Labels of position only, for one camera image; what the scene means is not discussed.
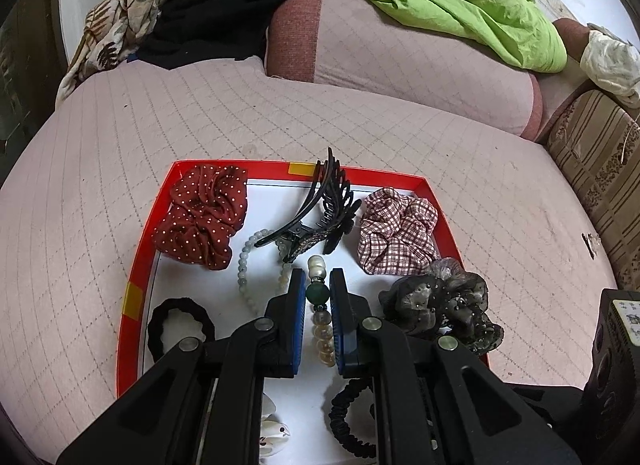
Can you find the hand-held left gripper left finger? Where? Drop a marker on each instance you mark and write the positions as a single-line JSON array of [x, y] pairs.
[[299, 320]]

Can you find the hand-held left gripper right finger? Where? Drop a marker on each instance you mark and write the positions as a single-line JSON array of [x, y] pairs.
[[337, 320]]

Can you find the grey sheer scrunchie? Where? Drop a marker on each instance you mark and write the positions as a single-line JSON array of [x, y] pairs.
[[435, 305]]

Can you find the red cardboard tray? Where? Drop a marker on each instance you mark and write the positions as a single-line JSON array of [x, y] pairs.
[[272, 205]]

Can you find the black hair claw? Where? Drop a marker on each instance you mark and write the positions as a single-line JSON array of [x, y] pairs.
[[332, 200]]

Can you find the red plaid scrunchie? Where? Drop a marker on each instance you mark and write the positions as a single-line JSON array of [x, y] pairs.
[[395, 235]]

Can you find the white dotted scrunchie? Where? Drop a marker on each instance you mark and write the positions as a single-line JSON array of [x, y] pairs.
[[275, 437]]

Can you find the small clear hair clip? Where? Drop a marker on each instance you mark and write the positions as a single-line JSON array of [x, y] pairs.
[[593, 245]]

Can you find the red polka dot scrunchie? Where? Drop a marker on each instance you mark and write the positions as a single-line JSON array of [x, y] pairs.
[[205, 215]]

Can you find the striped brown cushion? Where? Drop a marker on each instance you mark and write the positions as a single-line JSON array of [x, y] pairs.
[[595, 160]]

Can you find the pink bolster pillow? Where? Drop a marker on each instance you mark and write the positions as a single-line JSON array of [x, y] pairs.
[[400, 70]]

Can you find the white crumpled cloth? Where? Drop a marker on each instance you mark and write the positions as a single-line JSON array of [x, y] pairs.
[[610, 65]]

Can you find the black cloth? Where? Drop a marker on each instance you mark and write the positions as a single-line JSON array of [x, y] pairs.
[[220, 15]]

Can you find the lime green cloth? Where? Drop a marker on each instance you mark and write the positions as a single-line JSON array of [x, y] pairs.
[[475, 20]]

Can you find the reddish brown cushion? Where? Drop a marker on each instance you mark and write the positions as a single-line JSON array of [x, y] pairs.
[[570, 37]]

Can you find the leaf print cloth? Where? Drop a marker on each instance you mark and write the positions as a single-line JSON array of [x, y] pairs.
[[115, 20]]

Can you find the wooden glass panel door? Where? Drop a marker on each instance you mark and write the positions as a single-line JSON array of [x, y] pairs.
[[20, 70]]

